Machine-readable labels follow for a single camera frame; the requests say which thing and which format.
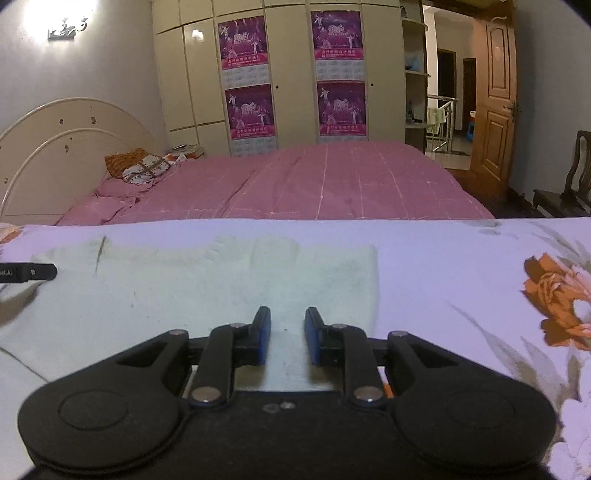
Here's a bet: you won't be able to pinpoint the cream knitted garment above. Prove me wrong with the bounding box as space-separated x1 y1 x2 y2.
1 236 379 391

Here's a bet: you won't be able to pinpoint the cream curved headboard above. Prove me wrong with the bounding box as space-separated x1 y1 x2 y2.
0 97 160 225

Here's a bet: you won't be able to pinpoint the pink pillow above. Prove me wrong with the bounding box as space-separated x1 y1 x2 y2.
94 178 153 201

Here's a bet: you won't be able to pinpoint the orange white patterned pillow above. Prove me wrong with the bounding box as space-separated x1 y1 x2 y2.
104 148 187 185

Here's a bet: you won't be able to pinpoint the pink checked bed cover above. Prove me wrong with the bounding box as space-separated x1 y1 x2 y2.
58 141 492 226

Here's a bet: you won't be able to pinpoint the lilac floral bed sheet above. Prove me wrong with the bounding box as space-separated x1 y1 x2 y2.
1 219 590 479

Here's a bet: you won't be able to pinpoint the books on nightstand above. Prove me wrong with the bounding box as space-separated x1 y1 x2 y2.
168 144 205 159

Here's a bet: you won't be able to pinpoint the lower left purple poster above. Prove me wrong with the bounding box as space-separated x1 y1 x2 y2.
224 84 277 157

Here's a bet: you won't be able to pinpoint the purple poster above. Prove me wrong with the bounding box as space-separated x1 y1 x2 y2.
311 10 366 82
217 16 270 89
317 81 368 143
224 84 277 157

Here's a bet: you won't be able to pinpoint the white metal rack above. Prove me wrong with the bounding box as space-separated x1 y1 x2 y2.
427 94 458 154

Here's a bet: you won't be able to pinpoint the lower right purple poster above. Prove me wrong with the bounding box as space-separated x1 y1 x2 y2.
317 81 368 143

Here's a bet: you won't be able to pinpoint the blue plastic stool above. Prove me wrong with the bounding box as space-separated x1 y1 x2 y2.
466 118 475 141

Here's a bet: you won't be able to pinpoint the cream wardrobe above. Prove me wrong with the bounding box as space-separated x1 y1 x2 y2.
152 1 424 155

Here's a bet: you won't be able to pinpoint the dark wooden chair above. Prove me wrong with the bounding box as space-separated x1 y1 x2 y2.
533 130 590 218

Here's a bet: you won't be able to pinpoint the upper left purple poster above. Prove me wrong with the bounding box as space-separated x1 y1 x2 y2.
217 16 270 89

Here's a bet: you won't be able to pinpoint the brown wooden door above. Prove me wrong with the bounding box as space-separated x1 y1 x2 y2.
470 10 518 200

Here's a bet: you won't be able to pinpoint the upper right purple poster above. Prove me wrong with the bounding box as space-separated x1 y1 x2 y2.
311 10 366 82

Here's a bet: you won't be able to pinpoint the wall lamp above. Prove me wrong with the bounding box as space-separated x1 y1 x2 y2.
47 17 88 42

